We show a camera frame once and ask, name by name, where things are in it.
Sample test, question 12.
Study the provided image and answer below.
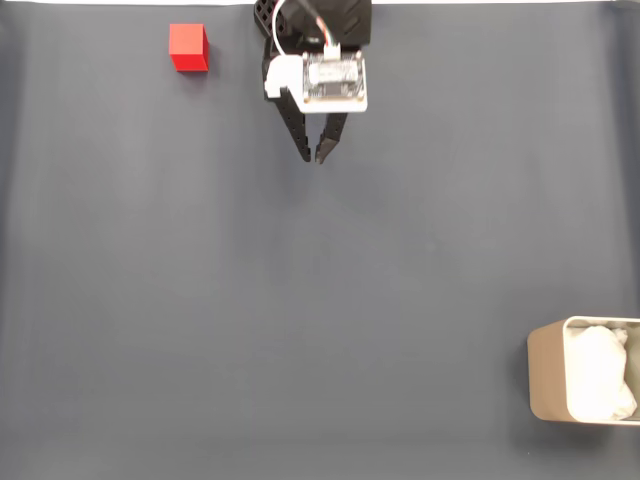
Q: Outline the beige open-top box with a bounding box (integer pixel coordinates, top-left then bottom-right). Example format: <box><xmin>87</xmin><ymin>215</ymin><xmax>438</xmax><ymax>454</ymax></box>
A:
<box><xmin>526</xmin><ymin>315</ymin><xmax>640</xmax><ymax>427</ymax></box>

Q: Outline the dark grey table mat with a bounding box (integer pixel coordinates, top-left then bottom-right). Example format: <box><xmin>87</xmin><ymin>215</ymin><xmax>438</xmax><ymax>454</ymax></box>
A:
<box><xmin>0</xmin><ymin>3</ymin><xmax>640</xmax><ymax>480</ymax></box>

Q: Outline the red cube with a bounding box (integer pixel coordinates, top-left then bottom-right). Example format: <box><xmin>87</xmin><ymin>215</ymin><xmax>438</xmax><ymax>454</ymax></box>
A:
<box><xmin>168</xmin><ymin>23</ymin><xmax>210</xmax><ymax>74</ymax></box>

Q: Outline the black camera cable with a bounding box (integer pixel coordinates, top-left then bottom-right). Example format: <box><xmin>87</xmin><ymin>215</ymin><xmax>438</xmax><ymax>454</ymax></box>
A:
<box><xmin>297</xmin><ymin>0</ymin><xmax>337</xmax><ymax>50</ymax></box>

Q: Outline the white red servo cable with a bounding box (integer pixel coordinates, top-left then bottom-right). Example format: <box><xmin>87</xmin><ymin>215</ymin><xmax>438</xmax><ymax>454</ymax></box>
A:
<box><xmin>271</xmin><ymin>0</ymin><xmax>292</xmax><ymax>57</ymax></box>

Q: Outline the white crumpled cloth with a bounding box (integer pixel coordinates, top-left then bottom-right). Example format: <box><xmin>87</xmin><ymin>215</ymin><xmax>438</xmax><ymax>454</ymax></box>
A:
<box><xmin>568</xmin><ymin>324</ymin><xmax>639</xmax><ymax>423</ymax></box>

